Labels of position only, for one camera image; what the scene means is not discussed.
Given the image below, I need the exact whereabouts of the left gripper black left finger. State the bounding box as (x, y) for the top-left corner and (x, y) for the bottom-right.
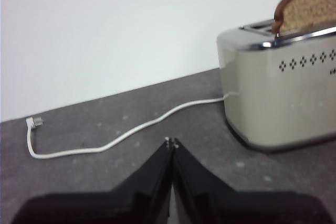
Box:
(10, 139), (173, 224)

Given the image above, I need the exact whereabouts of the brown wholegrain bread slice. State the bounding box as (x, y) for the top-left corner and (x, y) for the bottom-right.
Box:
(271, 0), (336, 34)

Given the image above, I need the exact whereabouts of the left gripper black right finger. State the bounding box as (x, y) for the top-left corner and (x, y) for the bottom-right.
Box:
(172, 137), (335, 224)

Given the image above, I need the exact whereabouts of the white toaster power cord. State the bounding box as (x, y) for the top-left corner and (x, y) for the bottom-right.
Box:
(25, 97), (225, 159)

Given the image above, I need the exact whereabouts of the beige stainless steel toaster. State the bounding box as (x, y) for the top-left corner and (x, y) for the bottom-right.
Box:
(216, 19), (336, 153)

